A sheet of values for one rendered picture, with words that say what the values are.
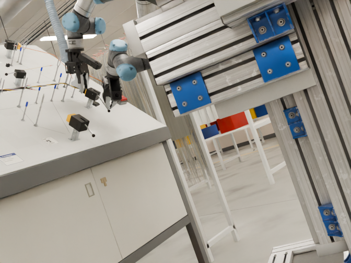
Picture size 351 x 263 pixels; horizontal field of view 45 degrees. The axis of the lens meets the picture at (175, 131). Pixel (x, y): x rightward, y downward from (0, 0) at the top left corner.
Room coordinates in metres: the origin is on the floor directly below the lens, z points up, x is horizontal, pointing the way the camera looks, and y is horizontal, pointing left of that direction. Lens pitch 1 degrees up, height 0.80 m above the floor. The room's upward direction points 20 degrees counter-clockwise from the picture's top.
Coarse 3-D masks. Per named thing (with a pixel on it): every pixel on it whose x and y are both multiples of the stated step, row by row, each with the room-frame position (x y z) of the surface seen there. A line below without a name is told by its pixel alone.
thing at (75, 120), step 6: (78, 114) 1.71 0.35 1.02; (72, 120) 1.68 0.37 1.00; (78, 120) 1.67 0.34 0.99; (84, 120) 1.68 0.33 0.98; (72, 126) 1.69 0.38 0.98; (78, 126) 1.67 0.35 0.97; (84, 126) 1.68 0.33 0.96; (78, 132) 1.71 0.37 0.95; (90, 132) 1.67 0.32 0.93; (72, 138) 1.72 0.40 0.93; (78, 138) 1.74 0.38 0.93
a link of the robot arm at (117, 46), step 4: (112, 40) 1.80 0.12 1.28; (116, 40) 1.81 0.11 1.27; (120, 40) 1.81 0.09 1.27; (112, 44) 1.78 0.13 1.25; (116, 44) 1.78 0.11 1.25; (120, 44) 1.79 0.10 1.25; (124, 44) 1.80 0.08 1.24; (112, 48) 1.78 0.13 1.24; (116, 48) 1.78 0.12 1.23; (120, 48) 1.78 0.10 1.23; (124, 48) 1.79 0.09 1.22; (112, 52) 1.79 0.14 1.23; (116, 52) 1.78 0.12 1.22; (120, 52) 1.78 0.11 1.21; (124, 52) 1.79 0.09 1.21; (108, 56) 1.83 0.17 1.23; (112, 56) 1.79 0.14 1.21; (108, 60) 1.84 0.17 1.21; (108, 64) 1.85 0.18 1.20; (112, 64) 1.83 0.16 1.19
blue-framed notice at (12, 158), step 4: (0, 156) 1.44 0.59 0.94; (4, 156) 1.45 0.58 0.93; (8, 156) 1.45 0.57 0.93; (12, 156) 1.46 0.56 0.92; (16, 156) 1.47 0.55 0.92; (0, 160) 1.42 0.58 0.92; (4, 160) 1.42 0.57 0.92; (8, 160) 1.43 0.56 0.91; (12, 160) 1.44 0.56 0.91; (16, 160) 1.45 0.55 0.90; (20, 160) 1.46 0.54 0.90; (8, 164) 1.41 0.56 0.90; (12, 164) 1.42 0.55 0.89
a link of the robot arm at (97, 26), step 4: (92, 20) 1.87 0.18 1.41; (96, 20) 1.88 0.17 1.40; (100, 20) 1.88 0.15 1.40; (92, 24) 1.86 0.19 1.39; (96, 24) 1.87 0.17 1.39; (100, 24) 1.88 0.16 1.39; (104, 24) 1.92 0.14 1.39; (92, 28) 1.87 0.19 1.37; (96, 28) 1.88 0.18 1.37; (100, 28) 1.89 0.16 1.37; (104, 28) 1.92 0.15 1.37; (88, 32) 1.87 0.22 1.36; (92, 32) 1.89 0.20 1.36; (96, 32) 1.89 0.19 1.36; (100, 32) 1.90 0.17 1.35
